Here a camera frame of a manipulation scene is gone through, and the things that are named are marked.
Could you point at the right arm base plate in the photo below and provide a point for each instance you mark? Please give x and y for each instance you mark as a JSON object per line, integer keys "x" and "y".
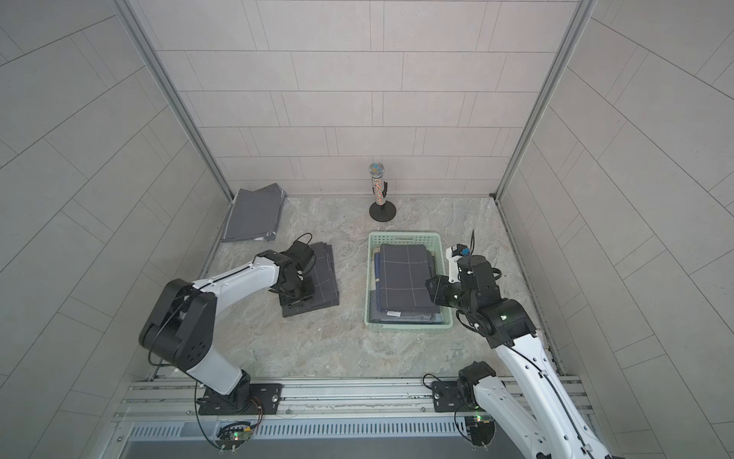
{"x": 447, "y": 397}

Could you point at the dark grey checked pillowcase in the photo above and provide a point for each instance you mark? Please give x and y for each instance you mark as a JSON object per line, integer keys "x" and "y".
{"x": 325, "y": 286}
{"x": 405, "y": 270}

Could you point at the blue pillowcase with stripes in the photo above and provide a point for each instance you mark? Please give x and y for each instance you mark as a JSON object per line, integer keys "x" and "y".
{"x": 380, "y": 301}

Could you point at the plain grey folded pillowcase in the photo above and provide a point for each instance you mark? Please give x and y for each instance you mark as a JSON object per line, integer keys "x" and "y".
{"x": 255, "y": 214}

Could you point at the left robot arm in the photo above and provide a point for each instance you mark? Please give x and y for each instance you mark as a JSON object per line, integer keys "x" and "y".
{"x": 180, "y": 328}

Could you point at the beige grey striped pillowcase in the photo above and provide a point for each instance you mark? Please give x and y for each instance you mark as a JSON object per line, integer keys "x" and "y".
{"x": 377, "y": 316}

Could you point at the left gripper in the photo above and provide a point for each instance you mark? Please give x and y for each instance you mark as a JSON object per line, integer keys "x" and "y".
{"x": 289, "y": 300}

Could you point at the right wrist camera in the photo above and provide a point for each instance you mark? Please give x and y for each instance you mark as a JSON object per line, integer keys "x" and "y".
{"x": 453, "y": 254}

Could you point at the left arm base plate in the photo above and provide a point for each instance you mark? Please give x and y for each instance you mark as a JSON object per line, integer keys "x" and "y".
{"x": 252, "y": 399}

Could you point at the right circuit board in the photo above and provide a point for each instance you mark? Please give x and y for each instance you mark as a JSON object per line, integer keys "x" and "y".
{"x": 479, "y": 430}

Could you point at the left circuit board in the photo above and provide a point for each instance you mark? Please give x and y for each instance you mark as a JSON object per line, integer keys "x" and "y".
{"x": 233, "y": 436}

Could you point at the green plastic basket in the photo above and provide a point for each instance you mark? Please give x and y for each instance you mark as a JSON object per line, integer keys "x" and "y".
{"x": 433, "y": 242}

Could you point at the dark grey checked pillowcase front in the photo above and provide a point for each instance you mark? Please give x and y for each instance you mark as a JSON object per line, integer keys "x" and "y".
{"x": 325, "y": 286}

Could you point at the circuit board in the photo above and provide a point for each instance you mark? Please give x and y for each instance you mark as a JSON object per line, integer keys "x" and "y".
{"x": 479, "y": 430}
{"x": 233, "y": 436}

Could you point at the aluminium rail frame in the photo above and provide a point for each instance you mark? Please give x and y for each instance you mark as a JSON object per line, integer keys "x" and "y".
{"x": 172, "y": 399}

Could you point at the dark grey checked pillowcase back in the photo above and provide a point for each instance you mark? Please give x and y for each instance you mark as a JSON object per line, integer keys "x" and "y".
{"x": 405, "y": 270}

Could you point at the microphone on black stand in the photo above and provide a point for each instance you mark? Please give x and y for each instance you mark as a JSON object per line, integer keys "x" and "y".
{"x": 381, "y": 210}

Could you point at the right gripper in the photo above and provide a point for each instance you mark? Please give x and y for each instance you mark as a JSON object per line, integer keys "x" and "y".
{"x": 439, "y": 286}

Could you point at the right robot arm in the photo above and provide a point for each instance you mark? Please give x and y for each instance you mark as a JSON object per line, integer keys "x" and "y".
{"x": 549, "y": 426}

